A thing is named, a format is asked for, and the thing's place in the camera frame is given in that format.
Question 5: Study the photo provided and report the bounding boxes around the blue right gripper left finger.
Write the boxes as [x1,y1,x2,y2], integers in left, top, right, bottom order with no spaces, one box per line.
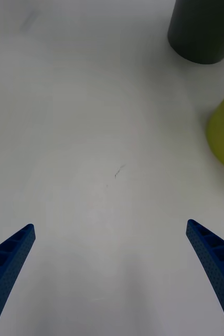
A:
[0,223,36,336]

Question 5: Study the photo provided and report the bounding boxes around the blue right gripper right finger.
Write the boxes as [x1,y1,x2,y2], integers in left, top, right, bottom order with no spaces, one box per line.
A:
[186,219,224,336]

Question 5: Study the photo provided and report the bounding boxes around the grey plastic waste bin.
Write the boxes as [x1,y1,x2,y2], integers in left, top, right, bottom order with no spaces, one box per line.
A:
[167,0,224,65]

